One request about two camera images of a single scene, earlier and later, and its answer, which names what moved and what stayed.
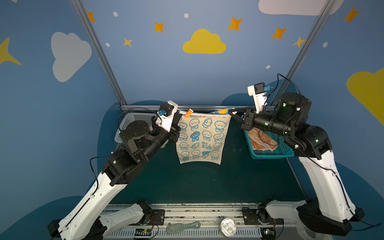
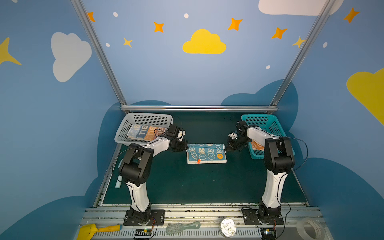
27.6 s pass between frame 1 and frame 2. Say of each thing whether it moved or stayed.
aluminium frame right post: stayed
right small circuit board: stayed
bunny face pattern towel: moved
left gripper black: moved
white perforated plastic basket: stayed
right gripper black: moved
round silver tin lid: stayed
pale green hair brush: stayed
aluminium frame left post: stayed
